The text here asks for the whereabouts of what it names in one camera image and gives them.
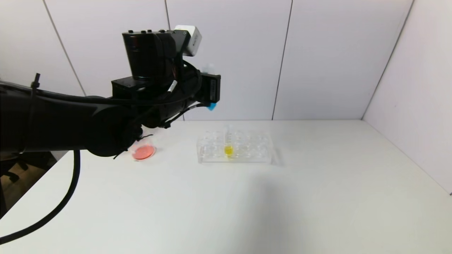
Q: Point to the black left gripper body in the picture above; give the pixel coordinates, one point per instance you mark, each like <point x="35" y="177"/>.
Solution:
<point x="212" y="89"/>

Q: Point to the test tube with blue pigment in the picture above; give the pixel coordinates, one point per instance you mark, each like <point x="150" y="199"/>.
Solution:
<point x="212" y="106"/>

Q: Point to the orange and black left arm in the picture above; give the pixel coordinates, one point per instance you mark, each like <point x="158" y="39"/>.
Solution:
<point x="70" y="120"/>

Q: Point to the test tube with yellow pigment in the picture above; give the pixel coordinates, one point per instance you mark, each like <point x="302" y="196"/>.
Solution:
<point x="229" y="151"/>

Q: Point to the clear acrylic test tube rack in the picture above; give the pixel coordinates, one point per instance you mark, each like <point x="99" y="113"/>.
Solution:
<point x="254" y="148"/>

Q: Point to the clear plastic beaker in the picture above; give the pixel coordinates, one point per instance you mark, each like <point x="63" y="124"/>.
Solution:
<point x="144" y="152"/>

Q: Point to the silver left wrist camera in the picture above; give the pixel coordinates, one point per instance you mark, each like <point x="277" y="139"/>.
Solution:
<point x="192" y="39"/>

